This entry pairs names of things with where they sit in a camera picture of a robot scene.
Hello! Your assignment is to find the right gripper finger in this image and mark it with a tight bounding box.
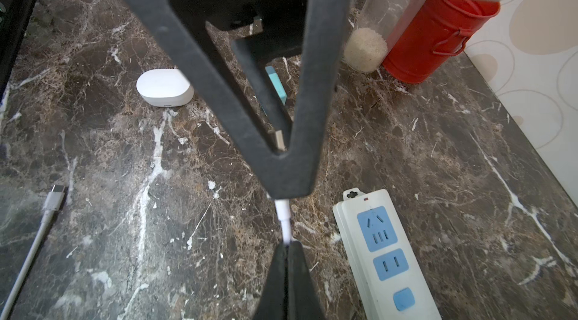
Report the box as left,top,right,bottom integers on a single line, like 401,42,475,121
253,242,325,320
124,0,351,199

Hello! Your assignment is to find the white power strip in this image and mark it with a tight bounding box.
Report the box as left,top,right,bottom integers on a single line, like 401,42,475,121
333,188,441,319

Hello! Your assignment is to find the white usb cable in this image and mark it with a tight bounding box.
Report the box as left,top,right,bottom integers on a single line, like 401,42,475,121
0,184,68,320

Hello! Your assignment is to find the red metal bucket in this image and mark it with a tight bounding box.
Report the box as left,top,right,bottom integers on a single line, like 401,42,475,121
382,0,501,85

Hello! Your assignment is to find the clear jar with rice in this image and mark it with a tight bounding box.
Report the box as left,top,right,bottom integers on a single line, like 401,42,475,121
343,0,426,73

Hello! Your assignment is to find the teal charger adapter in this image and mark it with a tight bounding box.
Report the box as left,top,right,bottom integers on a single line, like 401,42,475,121
266,66,287,105

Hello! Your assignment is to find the white earbud case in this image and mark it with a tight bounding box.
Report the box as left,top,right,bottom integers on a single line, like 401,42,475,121
136,69,194,108

